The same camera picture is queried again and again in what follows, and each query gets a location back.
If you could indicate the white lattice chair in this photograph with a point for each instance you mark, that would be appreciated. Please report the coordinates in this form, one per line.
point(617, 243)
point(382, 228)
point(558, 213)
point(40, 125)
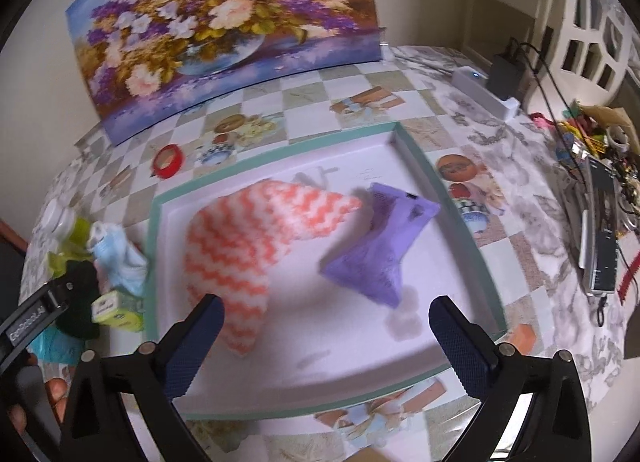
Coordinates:
point(575, 41)

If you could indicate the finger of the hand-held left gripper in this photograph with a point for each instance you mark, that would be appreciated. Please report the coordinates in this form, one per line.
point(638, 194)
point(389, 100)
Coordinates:
point(57, 299)

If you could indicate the small green box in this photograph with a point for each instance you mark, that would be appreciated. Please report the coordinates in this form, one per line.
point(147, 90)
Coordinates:
point(120, 312)

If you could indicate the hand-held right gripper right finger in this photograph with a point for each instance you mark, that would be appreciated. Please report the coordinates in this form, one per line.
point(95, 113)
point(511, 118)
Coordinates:
point(457, 347)

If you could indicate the floral painting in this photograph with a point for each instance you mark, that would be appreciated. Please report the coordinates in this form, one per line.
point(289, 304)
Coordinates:
point(225, 26)

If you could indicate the purple mesh pouch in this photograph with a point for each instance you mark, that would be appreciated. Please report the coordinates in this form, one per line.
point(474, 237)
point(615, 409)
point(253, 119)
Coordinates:
point(375, 252)

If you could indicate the orange zigzag cloth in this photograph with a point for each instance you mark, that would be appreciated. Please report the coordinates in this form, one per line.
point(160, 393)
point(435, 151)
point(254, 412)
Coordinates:
point(235, 252)

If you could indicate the checkered printed tablecloth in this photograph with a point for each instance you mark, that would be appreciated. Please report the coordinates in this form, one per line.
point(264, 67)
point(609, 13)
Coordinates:
point(310, 91)

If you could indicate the black cloth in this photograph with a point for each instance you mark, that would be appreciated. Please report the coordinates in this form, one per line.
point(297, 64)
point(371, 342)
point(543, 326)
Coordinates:
point(80, 302)

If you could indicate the black remote control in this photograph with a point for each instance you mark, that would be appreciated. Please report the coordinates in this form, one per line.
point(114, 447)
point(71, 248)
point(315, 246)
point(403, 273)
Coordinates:
point(602, 237)

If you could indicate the white wooden chair back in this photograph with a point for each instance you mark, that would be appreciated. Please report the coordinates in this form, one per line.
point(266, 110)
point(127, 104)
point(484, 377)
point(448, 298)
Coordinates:
point(542, 6)

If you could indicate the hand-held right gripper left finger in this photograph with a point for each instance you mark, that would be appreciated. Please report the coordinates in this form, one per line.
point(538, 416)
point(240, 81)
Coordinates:
point(192, 347)

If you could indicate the grey flat device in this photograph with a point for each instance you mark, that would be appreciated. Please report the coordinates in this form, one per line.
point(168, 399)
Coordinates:
point(582, 227)

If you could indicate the pile of colourful clutter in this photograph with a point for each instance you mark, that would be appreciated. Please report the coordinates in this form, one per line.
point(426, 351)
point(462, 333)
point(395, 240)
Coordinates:
point(590, 134)

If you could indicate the person's left hand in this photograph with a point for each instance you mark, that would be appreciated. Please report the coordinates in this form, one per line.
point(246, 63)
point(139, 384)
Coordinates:
point(57, 397)

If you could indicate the teal rimmed white tray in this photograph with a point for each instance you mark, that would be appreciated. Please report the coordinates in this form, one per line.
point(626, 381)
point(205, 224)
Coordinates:
point(330, 342)

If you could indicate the lime green cloth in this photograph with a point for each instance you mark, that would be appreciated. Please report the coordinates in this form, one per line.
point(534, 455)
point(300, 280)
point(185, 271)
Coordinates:
point(62, 262)

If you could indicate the white power strip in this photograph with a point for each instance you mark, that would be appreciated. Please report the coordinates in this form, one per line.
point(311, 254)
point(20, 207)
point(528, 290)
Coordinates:
point(480, 89)

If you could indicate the teal cloth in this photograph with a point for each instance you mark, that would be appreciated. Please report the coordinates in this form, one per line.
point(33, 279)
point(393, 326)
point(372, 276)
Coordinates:
point(55, 347)

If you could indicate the red strip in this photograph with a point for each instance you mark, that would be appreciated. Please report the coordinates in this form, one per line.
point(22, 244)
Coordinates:
point(631, 277)

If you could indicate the red tape roll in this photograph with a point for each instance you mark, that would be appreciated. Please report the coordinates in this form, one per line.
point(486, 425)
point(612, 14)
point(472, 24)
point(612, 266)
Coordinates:
point(167, 161)

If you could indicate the white bottle with green label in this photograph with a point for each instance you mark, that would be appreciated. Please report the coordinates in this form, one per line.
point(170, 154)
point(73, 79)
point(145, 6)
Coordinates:
point(57, 219)

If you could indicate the light blue cloth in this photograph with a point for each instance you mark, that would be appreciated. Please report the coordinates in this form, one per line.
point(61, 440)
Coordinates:
point(125, 262)

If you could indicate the black power adapter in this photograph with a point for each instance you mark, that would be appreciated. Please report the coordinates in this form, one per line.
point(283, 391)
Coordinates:
point(505, 74)

